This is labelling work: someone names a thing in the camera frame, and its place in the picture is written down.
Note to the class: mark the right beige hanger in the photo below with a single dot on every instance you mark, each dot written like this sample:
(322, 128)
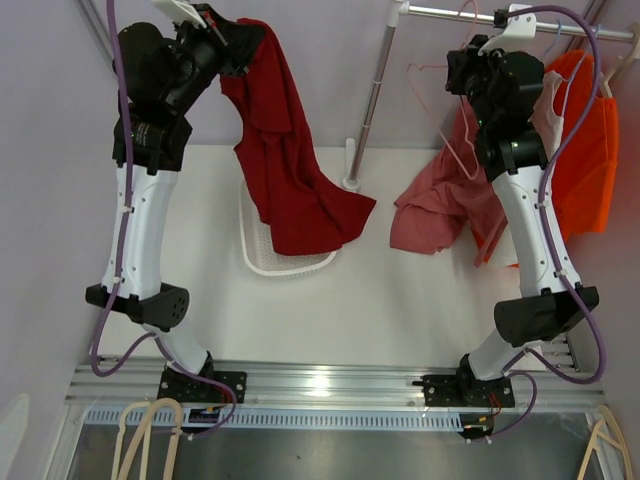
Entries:
(606, 450)

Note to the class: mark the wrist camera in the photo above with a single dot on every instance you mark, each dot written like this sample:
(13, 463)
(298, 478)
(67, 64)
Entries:
(517, 30)
(179, 12)

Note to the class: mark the left beige hangers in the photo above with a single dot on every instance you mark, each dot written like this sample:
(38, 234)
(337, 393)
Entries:
(122, 463)

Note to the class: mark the pink t shirt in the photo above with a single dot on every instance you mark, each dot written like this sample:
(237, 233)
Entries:
(448, 194)

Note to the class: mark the dark red t shirt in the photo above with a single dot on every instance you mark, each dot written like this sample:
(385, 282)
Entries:
(306, 212)

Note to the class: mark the white t shirt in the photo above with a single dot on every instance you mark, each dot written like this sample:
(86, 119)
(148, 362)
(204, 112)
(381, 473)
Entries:
(547, 123)

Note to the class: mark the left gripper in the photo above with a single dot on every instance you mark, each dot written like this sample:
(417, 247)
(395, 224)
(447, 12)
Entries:
(234, 43)

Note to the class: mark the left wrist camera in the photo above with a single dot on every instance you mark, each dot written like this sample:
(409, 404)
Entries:
(179, 12)

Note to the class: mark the orange t shirt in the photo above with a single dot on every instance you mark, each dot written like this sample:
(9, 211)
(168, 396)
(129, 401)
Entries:
(584, 176)

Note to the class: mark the white perforated plastic basket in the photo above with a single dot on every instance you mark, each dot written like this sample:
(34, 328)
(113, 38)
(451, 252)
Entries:
(257, 247)

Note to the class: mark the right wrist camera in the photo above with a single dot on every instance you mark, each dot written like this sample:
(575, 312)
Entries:
(517, 30)

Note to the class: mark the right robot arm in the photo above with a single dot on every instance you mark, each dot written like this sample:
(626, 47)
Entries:
(553, 299)

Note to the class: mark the metal clothes rack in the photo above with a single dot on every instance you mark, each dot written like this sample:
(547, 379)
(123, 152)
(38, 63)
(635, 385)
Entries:
(355, 147)

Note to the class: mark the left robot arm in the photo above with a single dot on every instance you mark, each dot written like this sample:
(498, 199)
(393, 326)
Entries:
(159, 81)

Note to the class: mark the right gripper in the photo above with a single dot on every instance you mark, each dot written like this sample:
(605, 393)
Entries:
(460, 62)

